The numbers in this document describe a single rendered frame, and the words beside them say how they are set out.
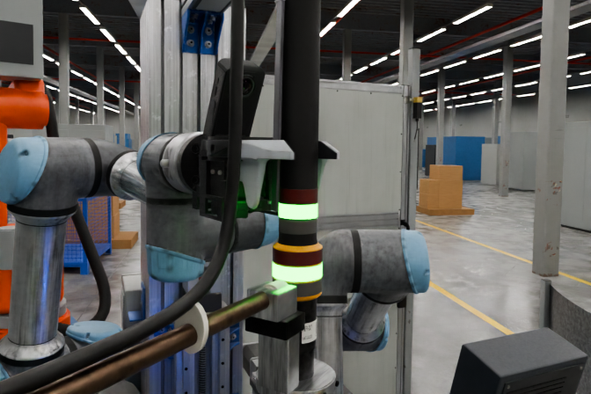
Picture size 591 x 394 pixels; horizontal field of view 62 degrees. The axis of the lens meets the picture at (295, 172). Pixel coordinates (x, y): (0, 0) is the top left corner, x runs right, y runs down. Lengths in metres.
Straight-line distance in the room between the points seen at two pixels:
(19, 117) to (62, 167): 3.43
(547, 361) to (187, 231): 0.82
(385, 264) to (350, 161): 1.68
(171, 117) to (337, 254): 0.61
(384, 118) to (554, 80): 4.81
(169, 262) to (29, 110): 3.77
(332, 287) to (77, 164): 0.51
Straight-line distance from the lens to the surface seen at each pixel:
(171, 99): 1.29
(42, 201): 0.97
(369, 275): 0.89
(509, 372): 1.12
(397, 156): 2.70
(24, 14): 4.38
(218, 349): 1.33
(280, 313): 0.40
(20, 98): 4.39
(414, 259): 0.91
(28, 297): 1.05
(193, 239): 0.66
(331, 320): 0.90
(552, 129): 7.23
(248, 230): 0.72
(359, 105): 2.57
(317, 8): 0.43
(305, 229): 0.42
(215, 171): 0.49
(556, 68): 7.31
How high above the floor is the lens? 1.67
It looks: 3 degrees down
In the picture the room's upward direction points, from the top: 1 degrees clockwise
